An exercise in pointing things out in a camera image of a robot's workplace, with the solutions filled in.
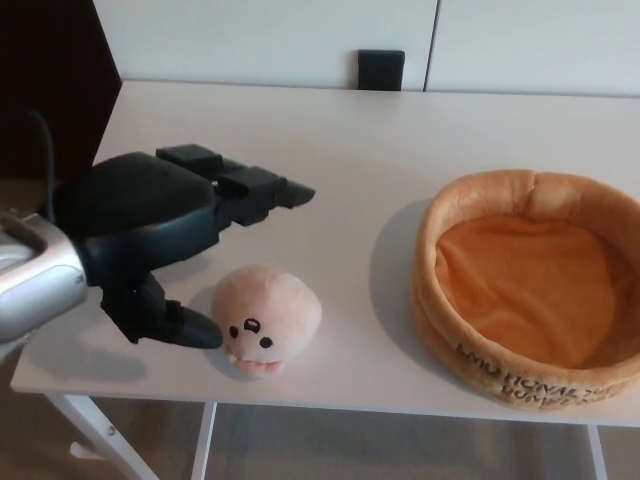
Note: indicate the dark brown cabinet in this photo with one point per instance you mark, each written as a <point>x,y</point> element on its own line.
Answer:
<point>50,75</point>

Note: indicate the orange round plush plate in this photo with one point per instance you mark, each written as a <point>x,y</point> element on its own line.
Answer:
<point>525,280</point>

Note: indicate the beige plush dumpling toy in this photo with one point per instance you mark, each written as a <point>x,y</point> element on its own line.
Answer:
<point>270,300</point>

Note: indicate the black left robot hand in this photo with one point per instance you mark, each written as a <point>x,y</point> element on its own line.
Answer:
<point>140,200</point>

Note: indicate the white table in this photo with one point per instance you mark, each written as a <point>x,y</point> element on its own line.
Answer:
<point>350,150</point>

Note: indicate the black rectangular wall plate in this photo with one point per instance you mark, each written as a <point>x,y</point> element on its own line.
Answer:
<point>380,70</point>

